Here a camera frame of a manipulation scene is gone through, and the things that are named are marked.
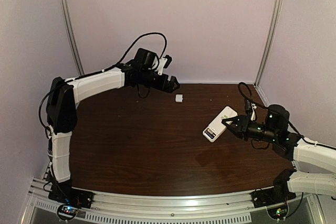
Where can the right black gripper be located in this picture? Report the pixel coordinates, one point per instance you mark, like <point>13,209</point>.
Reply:
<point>241,125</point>

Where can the right aluminium frame post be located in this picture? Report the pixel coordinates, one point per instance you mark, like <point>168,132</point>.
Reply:
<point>276,11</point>

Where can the front aluminium rail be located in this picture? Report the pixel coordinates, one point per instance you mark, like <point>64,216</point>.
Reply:
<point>118,208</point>

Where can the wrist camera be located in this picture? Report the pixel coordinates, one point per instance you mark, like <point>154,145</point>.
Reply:
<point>250,110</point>
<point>163,64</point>

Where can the aluminium frame post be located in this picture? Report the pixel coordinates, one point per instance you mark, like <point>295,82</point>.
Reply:
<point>276,11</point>
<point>71,37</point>

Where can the gold black AAA battery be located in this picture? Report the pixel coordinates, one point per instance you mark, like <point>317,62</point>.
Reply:
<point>208,130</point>

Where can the purple AAA battery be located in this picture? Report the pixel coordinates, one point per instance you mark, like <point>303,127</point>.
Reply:
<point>211,135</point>

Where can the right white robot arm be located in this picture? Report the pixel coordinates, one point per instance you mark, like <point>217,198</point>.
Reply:
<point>290,146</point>

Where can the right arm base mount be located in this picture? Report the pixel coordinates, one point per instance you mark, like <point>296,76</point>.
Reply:
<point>273,195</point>

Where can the left aluminium frame post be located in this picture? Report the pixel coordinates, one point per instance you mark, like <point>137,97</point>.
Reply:
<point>71,37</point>

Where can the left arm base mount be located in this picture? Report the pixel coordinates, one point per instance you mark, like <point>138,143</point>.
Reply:
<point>71,200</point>

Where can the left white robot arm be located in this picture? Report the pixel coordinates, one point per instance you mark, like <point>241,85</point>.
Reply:
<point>145,69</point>

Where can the white battery cover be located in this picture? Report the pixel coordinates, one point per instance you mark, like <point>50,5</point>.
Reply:
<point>178,98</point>

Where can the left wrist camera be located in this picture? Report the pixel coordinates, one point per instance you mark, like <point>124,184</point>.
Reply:
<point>163,64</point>

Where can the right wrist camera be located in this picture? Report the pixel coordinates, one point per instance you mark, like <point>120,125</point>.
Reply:
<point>250,110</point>

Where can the white remote control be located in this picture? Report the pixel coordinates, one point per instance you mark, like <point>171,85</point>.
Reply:
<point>216,126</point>

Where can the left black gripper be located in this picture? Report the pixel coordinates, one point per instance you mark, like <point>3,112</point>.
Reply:
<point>165,83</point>

